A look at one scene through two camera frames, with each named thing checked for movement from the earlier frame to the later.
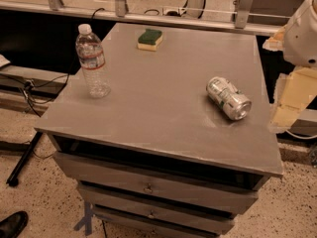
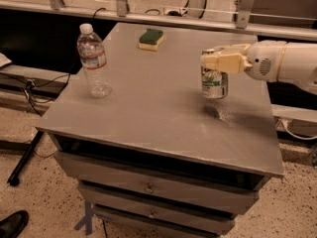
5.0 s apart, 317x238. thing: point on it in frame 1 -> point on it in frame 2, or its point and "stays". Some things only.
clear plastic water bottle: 92,59 stays
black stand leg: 14,178 stays
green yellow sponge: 150,40 stays
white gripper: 302,39 -> 263,60
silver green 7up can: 224,93 -> 214,82
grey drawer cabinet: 156,158 stays
